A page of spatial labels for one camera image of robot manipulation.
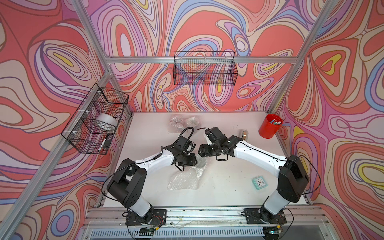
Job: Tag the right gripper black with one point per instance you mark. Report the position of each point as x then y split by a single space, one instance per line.
204 151

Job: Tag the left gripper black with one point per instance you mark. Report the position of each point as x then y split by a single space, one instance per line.
192 161

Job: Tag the bubble wrap sheet stack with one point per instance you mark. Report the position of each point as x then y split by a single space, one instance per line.
190 178

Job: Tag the bubble wrap sheet around mug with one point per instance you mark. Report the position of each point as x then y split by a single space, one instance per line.
176 124

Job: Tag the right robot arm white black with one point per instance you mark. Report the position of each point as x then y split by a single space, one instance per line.
290 172

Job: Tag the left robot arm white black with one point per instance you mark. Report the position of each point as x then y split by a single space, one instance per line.
127 183

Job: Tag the small green alarm clock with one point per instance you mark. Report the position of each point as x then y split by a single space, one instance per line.
259 183

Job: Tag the red pen holder cup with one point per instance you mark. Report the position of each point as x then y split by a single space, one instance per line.
270 126

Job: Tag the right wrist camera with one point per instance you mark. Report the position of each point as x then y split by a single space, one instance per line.
215 136

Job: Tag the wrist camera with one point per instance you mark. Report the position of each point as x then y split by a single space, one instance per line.
184 144
215 136

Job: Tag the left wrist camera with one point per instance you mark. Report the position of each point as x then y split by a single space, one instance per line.
184 144

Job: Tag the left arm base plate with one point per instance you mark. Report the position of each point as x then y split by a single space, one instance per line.
155 217

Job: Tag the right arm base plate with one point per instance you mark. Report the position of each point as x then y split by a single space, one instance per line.
258 216

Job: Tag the black wire basket back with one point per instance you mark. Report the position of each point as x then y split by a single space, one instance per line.
207 68

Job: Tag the black wire basket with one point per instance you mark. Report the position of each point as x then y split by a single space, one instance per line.
207 68
82 132

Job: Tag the black wire basket left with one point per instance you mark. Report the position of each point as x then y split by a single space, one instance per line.
82 132

